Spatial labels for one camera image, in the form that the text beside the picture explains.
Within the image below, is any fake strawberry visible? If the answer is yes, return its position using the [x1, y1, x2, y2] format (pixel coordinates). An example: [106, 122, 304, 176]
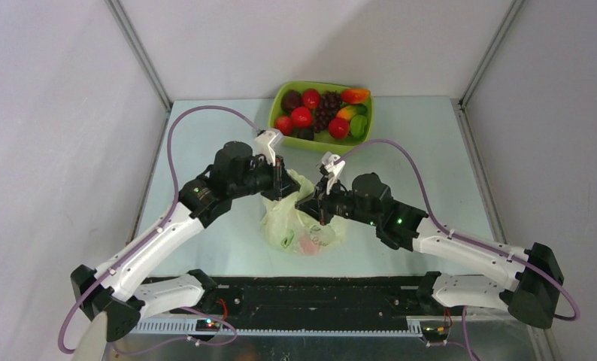
[274, 115, 294, 136]

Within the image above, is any red fake fruit lower right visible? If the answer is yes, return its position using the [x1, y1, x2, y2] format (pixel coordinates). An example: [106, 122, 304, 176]
[328, 117, 350, 139]

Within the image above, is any orange red fake mango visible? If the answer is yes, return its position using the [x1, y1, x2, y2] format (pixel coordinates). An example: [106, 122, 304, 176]
[341, 88, 371, 105]

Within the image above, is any red fake fruit top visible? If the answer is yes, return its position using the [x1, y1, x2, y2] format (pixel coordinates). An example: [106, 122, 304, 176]
[302, 88, 321, 110]

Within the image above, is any fake grape bunch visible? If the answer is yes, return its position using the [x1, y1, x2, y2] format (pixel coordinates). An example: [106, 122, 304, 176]
[312, 91, 342, 133]

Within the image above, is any green plastic fruit bowl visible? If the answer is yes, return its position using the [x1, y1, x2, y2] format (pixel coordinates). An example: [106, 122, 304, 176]
[268, 80, 374, 154]

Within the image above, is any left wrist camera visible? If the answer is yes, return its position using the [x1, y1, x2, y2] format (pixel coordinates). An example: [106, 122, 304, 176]
[254, 129, 284, 166]

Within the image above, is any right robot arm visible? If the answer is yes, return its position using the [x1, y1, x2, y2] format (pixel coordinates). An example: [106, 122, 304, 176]
[295, 173, 564, 329]

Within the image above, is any green fake starfruit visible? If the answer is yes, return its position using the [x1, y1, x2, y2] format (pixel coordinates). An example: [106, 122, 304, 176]
[349, 114, 368, 139]

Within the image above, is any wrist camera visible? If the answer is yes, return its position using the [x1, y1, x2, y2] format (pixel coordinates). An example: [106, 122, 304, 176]
[254, 129, 284, 166]
[319, 152, 346, 195]

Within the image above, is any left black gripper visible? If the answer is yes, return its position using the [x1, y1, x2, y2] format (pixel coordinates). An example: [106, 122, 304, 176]
[229, 152, 301, 202]

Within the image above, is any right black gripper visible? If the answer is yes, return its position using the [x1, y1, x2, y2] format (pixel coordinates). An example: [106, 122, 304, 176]
[295, 175, 379, 227]

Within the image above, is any pale green plastic bag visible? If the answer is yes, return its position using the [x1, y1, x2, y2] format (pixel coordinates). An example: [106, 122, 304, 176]
[261, 169, 348, 256]

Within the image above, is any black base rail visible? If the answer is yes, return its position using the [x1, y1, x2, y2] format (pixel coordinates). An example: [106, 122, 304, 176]
[129, 275, 459, 332]

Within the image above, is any yellow green fake mango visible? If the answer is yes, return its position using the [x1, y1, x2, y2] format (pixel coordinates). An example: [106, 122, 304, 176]
[336, 104, 368, 122]

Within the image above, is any red fake fruit middle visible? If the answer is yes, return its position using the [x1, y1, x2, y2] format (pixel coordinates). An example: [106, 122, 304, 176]
[290, 106, 313, 129]

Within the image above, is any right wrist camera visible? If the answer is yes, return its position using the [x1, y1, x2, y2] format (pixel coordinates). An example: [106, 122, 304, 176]
[319, 152, 346, 195]

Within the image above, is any red fake fruit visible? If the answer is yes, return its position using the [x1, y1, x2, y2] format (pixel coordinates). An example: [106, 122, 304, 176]
[302, 88, 321, 110]
[328, 117, 350, 139]
[290, 106, 313, 129]

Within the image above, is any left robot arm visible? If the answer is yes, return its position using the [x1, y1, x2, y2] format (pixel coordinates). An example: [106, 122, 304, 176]
[70, 141, 300, 342]

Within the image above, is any dark red fake plum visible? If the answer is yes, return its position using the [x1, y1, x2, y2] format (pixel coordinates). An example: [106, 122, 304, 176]
[280, 89, 303, 114]

